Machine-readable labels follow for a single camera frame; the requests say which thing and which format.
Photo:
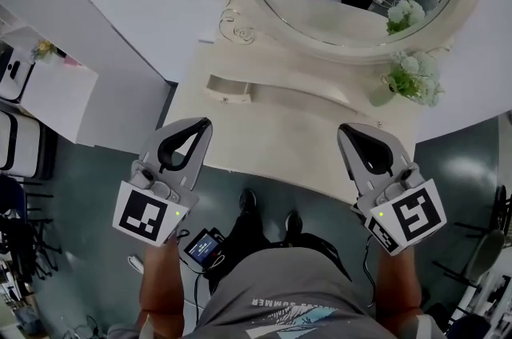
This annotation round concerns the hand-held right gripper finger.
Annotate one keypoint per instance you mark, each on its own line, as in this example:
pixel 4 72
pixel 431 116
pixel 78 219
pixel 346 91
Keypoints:
pixel 360 177
pixel 394 143

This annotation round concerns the pink box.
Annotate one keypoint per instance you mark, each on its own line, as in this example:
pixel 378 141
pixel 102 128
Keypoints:
pixel 71 61

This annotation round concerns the white flower bouquet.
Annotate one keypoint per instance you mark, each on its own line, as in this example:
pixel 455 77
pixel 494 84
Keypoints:
pixel 420 77

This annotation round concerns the blue chair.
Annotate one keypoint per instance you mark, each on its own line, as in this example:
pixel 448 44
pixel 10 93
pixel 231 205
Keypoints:
pixel 12 191

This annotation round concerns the white dressing table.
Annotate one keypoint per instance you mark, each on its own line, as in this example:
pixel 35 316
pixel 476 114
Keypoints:
pixel 280 137

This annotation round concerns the white service robot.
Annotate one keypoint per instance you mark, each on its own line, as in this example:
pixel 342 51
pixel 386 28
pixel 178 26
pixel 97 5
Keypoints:
pixel 16 73
pixel 20 145

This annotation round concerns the black office chair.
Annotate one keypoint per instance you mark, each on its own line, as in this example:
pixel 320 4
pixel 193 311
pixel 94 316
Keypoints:
pixel 20 241

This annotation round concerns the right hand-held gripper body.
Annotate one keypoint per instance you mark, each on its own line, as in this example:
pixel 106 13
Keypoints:
pixel 416 213

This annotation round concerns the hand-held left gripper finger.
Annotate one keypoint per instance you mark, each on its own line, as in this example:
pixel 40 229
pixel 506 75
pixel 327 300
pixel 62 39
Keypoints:
pixel 154 143
pixel 196 165

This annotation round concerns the pale green vase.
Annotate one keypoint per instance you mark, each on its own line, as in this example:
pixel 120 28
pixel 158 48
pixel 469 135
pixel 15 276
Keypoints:
pixel 380 95

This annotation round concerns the person's right black shoe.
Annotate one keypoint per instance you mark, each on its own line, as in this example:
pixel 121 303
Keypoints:
pixel 294 223

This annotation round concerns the person's left black shoe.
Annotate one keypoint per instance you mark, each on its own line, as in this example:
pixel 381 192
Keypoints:
pixel 248 201

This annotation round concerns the person's left forearm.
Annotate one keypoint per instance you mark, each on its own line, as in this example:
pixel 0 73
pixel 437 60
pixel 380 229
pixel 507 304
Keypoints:
pixel 162 289

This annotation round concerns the person's grey t-shirt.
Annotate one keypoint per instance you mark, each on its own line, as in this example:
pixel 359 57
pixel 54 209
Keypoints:
pixel 288 289

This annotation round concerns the small yellow flower pot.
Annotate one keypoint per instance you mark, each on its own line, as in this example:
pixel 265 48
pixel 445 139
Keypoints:
pixel 43 49

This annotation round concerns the person's right forearm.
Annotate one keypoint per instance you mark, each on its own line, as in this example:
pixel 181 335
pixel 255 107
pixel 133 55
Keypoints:
pixel 400 285

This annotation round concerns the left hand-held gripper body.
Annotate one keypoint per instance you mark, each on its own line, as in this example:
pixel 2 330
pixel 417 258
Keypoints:
pixel 140 209

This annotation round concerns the person's black trousers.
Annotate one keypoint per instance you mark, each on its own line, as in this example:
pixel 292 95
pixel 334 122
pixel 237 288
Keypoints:
pixel 248 233

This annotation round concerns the white low cabinet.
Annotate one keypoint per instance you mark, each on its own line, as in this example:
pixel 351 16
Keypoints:
pixel 60 101

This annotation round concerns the grey chair with black legs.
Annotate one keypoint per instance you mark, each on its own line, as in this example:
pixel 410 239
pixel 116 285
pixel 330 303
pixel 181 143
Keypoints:
pixel 488 255

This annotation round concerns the black device with screen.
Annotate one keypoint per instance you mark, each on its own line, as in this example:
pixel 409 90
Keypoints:
pixel 202 249

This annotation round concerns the person's black shoe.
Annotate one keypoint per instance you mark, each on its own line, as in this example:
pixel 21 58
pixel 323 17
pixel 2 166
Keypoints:
pixel 294 223
pixel 248 201

